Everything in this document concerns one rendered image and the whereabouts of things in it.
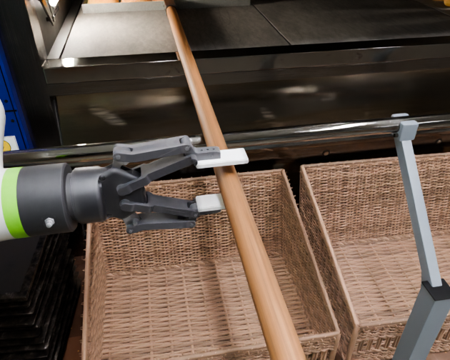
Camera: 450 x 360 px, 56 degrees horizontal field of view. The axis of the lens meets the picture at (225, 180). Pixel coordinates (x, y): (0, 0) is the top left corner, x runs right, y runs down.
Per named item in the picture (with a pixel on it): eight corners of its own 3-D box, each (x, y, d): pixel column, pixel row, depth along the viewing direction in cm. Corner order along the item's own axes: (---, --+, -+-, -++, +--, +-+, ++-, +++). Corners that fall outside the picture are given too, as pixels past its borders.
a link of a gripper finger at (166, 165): (121, 181, 59) (116, 173, 58) (195, 148, 58) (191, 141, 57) (121, 198, 56) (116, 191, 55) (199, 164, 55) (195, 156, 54)
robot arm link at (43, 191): (30, 256, 54) (8, 199, 48) (44, 200, 63) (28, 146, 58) (79, 250, 55) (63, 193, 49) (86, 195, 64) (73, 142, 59)
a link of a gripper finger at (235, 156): (193, 157, 58) (193, 152, 58) (243, 152, 59) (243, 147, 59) (196, 168, 56) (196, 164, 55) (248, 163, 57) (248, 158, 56)
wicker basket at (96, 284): (102, 257, 131) (85, 185, 115) (278, 235, 139) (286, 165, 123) (90, 418, 92) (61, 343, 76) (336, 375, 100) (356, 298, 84)
